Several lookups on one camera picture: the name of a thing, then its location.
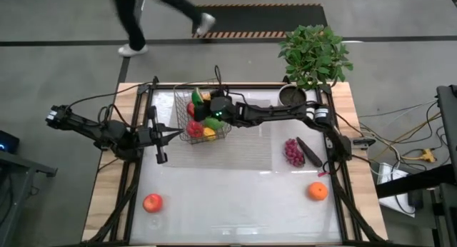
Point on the dark purple eggplant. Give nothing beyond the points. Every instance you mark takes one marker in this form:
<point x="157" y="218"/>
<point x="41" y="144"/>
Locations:
<point x="308" y="152"/>

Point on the person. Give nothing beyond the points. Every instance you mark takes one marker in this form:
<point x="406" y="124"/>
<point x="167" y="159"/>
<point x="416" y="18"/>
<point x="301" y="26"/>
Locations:
<point x="134" y="22"/>

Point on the yellow pear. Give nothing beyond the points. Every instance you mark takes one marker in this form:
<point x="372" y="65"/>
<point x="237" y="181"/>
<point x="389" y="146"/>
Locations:
<point x="206" y="96"/>

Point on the white box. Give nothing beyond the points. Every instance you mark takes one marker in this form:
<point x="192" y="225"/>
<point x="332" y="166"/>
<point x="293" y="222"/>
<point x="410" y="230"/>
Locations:
<point x="391" y="175"/>

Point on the yellow power plug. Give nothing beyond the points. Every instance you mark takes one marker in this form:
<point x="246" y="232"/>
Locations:
<point x="426" y="155"/>

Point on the black striped-edge floor mat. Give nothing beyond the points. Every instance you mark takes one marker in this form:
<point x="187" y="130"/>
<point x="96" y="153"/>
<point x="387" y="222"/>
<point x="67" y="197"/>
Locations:
<point x="267" y="20"/>

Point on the orange fruit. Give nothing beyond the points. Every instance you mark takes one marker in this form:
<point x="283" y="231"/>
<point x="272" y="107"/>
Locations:
<point x="317" y="191"/>

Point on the purple-red grape bunch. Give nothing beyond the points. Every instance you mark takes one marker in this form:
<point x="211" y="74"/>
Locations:
<point x="293" y="154"/>

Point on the watermelon slice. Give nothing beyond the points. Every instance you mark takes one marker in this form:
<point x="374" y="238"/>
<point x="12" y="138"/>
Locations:
<point x="197" y="97"/>

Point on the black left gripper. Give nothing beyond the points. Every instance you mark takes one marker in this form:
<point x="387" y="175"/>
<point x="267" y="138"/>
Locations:
<point x="153" y="136"/>

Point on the green apple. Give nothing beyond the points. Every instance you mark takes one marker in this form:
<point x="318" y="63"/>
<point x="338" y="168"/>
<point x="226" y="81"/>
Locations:
<point x="213" y="123"/>

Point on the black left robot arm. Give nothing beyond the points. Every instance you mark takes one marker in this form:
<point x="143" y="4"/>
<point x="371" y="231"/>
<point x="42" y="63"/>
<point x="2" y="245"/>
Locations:
<point x="103" y="132"/>

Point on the black metal table frame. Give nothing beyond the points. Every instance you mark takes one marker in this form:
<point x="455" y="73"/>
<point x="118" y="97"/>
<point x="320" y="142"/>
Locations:
<point x="250" y="85"/>

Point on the small red tag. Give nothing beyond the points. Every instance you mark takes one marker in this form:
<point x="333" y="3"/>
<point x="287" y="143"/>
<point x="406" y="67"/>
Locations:
<point x="323" y="173"/>

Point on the red-yellow apple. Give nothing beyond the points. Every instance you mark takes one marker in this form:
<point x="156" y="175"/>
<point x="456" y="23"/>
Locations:
<point x="153" y="203"/>

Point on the black device with blue light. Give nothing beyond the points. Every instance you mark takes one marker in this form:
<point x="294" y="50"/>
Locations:
<point x="9" y="141"/>

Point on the red bell pepper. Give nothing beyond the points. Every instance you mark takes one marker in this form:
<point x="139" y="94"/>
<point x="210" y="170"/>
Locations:
<point x="195" y="129"/>

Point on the yellow lemon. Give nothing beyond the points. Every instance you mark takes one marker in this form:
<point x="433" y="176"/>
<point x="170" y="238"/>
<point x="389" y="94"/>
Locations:
<point x="209" y="133"/>

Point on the dark red pomegranate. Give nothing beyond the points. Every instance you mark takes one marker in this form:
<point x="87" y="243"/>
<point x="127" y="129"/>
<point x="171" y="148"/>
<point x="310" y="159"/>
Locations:
<point x="191" y="109"/>

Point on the white plant pot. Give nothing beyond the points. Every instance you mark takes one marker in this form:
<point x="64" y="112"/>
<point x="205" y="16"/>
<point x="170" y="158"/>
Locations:
<point x="291" y="96"/>

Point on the black equipment stand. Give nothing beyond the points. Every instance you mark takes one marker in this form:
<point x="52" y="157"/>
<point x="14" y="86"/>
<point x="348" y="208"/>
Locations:
<point x="448" y="115"/>

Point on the grey woven table mat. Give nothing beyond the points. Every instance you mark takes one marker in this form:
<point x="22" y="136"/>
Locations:
<point x="242" y="150"/>

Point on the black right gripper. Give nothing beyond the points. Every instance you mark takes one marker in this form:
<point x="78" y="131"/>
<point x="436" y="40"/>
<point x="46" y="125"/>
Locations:
<point x="221" y="106"/>

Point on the green leafy plant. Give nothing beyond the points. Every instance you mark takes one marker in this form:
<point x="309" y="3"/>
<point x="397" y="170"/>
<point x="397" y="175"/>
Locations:
<point x="314" y="54"/>

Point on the grey side table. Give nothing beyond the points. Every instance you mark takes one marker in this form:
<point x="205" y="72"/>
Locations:
<point x="21" y="168"/>

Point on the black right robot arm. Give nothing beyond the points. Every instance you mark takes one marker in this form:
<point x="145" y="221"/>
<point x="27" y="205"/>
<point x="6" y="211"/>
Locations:
<point x="278" y="113"/>

